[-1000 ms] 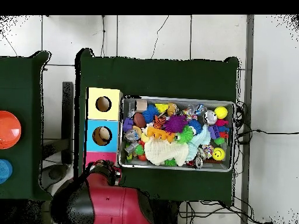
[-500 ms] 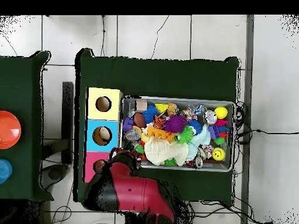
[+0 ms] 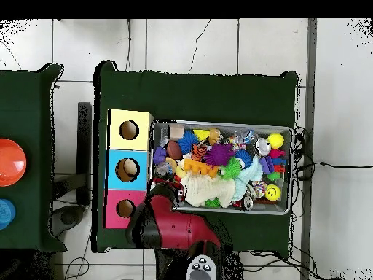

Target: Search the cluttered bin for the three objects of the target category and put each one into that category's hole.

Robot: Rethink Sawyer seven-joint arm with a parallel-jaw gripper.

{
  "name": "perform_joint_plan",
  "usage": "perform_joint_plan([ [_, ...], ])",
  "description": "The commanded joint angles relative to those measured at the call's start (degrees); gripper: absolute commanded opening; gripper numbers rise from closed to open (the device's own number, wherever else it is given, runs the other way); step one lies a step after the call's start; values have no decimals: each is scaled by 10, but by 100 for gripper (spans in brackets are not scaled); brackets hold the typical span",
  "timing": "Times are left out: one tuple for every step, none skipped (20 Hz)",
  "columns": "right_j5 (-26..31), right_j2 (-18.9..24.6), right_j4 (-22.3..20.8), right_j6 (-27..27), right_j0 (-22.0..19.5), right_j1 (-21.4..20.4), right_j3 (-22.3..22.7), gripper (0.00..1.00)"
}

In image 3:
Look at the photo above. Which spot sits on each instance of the clear plastic packet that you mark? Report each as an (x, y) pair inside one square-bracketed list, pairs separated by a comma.
[(164, 169)]

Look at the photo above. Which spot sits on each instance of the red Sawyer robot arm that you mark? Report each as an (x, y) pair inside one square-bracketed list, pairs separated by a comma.
[(175, 227)]

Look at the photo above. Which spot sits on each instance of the wooden box with three holes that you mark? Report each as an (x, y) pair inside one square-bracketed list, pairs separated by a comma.
[(113, 175)]

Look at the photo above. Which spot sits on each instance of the shallow clear mesh bin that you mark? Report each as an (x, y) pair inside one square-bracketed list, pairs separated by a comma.
[(287, 201)]

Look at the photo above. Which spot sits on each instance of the blue spiky ball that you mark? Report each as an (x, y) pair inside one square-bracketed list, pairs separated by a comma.
[(187, 141)]

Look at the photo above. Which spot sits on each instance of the orange toy building block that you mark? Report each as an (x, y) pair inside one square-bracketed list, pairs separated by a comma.
[(199, 168)]

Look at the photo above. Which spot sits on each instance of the purple toy block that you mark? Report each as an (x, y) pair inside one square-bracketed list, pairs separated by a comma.
[(159, 155)]

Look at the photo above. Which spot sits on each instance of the purple spiky ball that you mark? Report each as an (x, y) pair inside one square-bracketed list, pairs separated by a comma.
[(218, 154)]

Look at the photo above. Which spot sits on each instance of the cream knitted cloth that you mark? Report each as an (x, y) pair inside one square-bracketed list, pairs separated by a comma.
[(207, 189)]

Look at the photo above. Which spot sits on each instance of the green spiky ball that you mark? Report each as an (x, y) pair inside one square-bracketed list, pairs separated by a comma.
[(232, 168)]

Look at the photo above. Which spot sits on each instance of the dark green table cloth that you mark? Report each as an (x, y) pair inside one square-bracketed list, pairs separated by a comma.
[(204, 99), (35, 116)]

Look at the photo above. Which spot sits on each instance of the plain yellow ball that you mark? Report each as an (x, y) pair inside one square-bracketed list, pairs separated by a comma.
[(275, 140)]

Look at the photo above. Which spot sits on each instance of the yellow smiley face ball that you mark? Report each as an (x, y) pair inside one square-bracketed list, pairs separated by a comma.
[(272, 192)]

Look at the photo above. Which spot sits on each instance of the orange round disc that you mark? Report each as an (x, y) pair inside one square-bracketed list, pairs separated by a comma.
[(10, 162)]

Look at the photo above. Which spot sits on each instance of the blue round disc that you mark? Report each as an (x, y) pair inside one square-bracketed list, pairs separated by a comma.
[(6, 213)]

